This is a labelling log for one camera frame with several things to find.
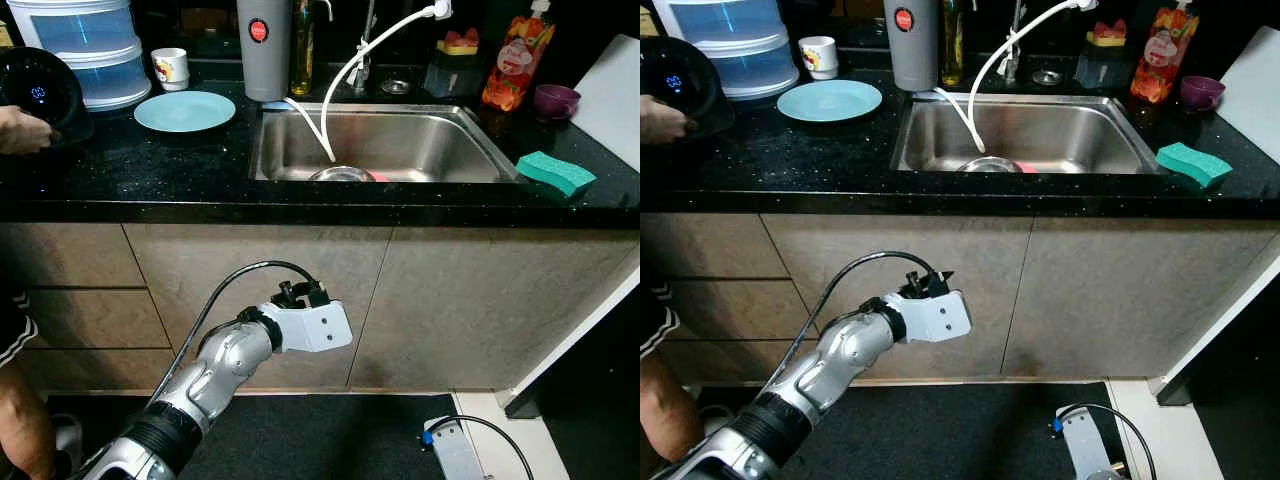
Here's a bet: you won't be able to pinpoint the black round kitchen appliance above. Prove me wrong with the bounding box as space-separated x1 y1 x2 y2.
640 35 736 143
0 47 96 151

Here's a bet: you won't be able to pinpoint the person bare hand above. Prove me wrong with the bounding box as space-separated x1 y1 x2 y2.
0 105 53 157
640 95 693 146

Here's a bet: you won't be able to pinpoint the beige cabinet door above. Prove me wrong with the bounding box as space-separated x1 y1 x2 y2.
1000 220 1280 383
350 228 641 393
122 224 393 393
760 215 1036 383

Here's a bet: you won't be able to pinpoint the black floor mat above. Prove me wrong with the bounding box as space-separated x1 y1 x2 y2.
45 392 521 480
690 382 1141 480

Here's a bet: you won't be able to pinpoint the beige cabinet drawer front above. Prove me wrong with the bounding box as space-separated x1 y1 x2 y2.
640 213 781 281
660 278 806 341
15 348 196 393
0 222 148 291
20 288 173 351
660 338 826 383

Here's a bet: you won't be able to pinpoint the stainless steel sink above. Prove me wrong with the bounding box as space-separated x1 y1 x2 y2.
250 103 521 185
892 93 1161 176

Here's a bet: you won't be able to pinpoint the light blue plate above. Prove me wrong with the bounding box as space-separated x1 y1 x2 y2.
133 90 238 135
777 80 884 124

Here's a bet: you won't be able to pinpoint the chrome faucet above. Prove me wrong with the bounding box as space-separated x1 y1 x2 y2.
998 0 1031 86
345 0 383 96

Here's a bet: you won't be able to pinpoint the grey thermos red label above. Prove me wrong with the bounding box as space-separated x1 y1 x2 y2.
236 0 294 103
884 0 941 93

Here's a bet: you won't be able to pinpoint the yellow oil bottle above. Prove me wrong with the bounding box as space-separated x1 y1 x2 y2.
290 0 317 98
938 0 966 88

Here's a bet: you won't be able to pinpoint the white printed cup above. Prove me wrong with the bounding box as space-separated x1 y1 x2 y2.
150 48 192 93
798 36 839 81

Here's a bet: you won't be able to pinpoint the black sink caddy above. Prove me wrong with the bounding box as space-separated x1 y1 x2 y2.
425 45 491 101
1075 38 1136 91

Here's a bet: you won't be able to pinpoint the black white striped shorts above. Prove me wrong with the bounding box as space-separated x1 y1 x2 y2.
0 290 39 371
640 283 681 361

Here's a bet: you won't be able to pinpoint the green sponge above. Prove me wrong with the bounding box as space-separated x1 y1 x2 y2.
1155 142 1234 191
515 150 598 201

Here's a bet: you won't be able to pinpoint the white stacked food container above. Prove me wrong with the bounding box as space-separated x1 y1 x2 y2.
655 0 799 101
5 0 153 111

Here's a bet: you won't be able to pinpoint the person bare leg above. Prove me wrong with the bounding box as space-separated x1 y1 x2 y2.
0 362 59 480
640 350 706 480

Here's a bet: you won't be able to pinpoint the orange dish soap pouch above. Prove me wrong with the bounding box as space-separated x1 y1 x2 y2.
480 0 557 113
1130 0 1199 104

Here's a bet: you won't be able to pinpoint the purple cup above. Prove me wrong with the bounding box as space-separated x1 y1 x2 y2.
532 84 582 123
1178 75 1226 113

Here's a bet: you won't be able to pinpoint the white cutting board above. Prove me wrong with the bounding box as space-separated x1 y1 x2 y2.
572 35 641 173
1215 25 1280 166

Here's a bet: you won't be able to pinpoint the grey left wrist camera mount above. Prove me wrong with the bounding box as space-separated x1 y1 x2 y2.
268 298 354 354
890 288 973 344

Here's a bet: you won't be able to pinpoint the thin white hose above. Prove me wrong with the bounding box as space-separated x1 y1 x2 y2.
932 86 986 156
283 96 337 163

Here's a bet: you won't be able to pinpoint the thick white faucet hose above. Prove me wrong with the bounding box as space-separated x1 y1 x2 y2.
320 0 453 164
968 0 1099 156

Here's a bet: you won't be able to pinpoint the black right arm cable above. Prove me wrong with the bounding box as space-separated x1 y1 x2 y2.
440 414 537 480
1050 402 1159 480

